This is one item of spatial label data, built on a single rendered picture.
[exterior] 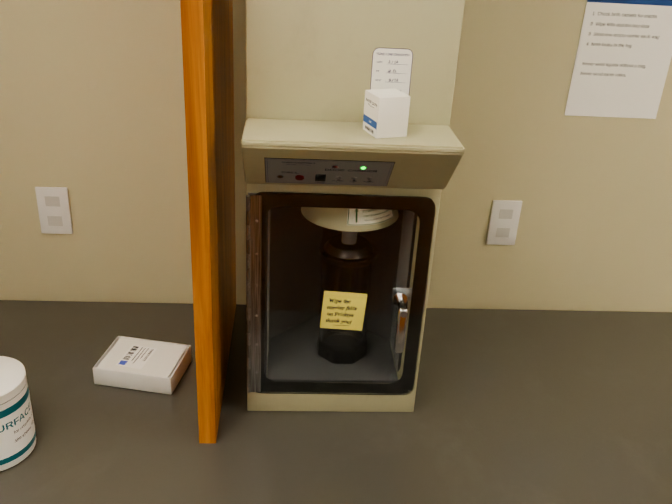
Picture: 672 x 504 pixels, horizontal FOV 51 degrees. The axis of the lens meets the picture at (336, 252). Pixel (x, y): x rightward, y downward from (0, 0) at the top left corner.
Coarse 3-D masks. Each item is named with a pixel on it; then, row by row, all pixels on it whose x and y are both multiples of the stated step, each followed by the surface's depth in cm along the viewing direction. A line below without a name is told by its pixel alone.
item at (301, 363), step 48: (288, 192) 114; (288, 240) 117; (336, 240) 117; (384, 240) 118; (288, 288) 121; (336, 288) 121; (384, 288) 122; (288, 336) 125; (336, 336) 126; (384, 336) 126; (288, 384) 130; (336, 384) 130; (384, 384) 131
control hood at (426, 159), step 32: (256, 128) 104; (288, 128) 104; (320, 128) 105; (352, 128) 106; (416, 128) 108; (448, 128) 109; (256, 160) 103; (352, 160) 103; (384, 160) 103; (416, 160) 103; (448, 160) 103
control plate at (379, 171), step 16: (272, 160) 103; (288, 160) 103; (304, 160) 103; (320, 160) 103; (336, 160) 103; (272, 176) 108; (288, 176) 108; (304, 176) 108; (336, 176) 108; (352, 176) 108; (368, 176) 108; (384, 176) 108
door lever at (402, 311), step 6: (396, 294) 122; (402, 294) 122; (396, 300) 123; (402, 300) 121; (402, 306) 119; (402, 312) 118; (402, 318) 119; (402, 324) 119; (396, 330) 120; (402, 330) 120; (396, 336) 121; (402, 336) 120; (396, 342) 121; (402, 342) 121; (396, 348) 122; (402, 348) 122
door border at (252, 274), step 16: (256, 208) 114; (256, 224) 115; (256, 240) 117; (256, 256) 118; (256, 272) 119; (256, 288) 121; (256, 304) 122; (256, 320) 123; (256, 336) 125; (256, 352) 126; (256, 368) 128; (256, 384) 129
